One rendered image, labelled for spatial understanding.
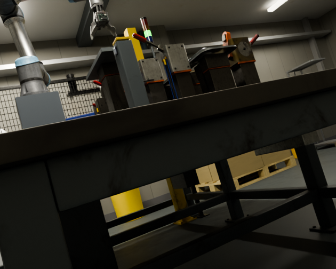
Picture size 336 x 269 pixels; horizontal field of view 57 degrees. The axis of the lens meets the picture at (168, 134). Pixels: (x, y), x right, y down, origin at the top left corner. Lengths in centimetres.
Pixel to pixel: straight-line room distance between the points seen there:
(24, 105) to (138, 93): 60
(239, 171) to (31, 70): 312
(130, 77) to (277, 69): 582
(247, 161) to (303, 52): 396
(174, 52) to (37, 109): 73
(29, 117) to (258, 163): 341
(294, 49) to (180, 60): 633
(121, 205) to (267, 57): 436
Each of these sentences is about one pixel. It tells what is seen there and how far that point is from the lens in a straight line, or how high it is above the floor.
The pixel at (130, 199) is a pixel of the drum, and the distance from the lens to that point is 409.
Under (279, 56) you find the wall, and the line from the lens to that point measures 714.
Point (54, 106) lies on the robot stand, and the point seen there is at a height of 102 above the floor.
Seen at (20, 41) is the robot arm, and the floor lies 147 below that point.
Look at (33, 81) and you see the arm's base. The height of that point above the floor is 118.
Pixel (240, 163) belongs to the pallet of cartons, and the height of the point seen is 30.
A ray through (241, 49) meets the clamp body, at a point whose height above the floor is 100.
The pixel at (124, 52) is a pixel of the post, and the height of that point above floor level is 109.
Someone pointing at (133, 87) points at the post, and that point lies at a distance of 129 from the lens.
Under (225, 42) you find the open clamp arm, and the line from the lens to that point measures 153.
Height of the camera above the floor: 61
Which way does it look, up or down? 5 degrees up
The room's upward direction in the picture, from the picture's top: 16 degrees counter-clockwise
